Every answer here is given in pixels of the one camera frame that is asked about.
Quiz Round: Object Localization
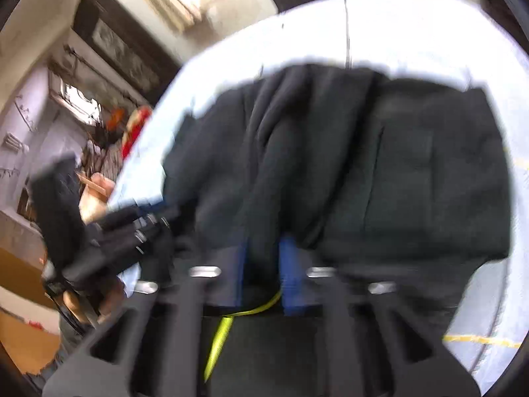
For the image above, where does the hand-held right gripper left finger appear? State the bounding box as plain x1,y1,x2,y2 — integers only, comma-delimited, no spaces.
41,241,251,397

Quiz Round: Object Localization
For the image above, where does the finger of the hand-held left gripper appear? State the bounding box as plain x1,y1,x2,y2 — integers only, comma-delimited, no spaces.
97,203,183,232
103,225,176,267

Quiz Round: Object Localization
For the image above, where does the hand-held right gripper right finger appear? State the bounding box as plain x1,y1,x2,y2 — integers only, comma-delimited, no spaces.
279,236,482,397

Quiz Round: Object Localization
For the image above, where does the black hooded jacket yellow zipper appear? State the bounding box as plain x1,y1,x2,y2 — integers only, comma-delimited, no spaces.
163,64,511,383

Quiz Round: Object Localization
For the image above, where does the person's left hand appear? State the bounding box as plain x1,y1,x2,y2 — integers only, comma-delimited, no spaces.
61,278,127,328

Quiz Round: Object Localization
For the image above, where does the barred side room window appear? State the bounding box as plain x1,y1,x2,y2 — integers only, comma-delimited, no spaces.
50,78,102,125

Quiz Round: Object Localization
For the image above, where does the dark framed painting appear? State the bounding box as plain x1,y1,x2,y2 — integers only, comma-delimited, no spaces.
72,0,178,97

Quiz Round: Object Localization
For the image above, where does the light blue checked sheet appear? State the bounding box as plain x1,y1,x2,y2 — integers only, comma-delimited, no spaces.
108,0,526,393

